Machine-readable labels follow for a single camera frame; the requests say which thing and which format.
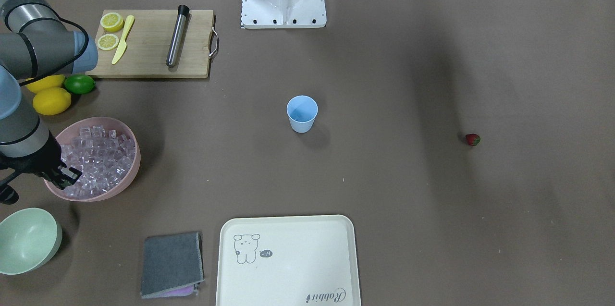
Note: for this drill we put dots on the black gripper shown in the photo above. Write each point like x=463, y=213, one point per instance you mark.
x=39, y=158

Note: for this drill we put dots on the red strawberry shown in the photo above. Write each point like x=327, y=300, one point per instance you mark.
x=472, y=139

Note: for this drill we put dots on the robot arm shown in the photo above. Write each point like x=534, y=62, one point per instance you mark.
x=37, y=44

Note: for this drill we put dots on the pink bowl of ice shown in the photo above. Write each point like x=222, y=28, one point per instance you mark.
x=107, y=154

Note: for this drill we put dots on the blue plastic cup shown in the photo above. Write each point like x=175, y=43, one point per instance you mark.
x=301, y=111

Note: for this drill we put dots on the green bowl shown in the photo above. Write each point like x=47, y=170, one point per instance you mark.
x=29, y=238

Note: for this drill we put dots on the yellow lemon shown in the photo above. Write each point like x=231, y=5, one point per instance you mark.
x=52, y=101
x=51, y=81

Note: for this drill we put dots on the green lime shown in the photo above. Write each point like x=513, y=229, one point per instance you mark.
x=79, y=84

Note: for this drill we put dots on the grey folded cloth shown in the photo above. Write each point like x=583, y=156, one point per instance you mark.
x=172, y=266

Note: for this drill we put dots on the lemon slice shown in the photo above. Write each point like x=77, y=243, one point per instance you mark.
x=108, y=41

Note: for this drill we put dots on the yellow plastic knife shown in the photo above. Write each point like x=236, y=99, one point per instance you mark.
x=122, y=45

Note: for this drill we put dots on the lemon half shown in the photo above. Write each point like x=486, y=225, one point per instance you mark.
x=111, y=22

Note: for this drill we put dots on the wooden cutting board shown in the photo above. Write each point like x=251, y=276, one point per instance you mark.
x=148, y=44

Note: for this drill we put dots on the metal muddler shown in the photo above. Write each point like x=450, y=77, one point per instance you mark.
x=177, y=36

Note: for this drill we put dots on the cream rabbit tray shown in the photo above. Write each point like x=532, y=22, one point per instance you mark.
x=288, y=261

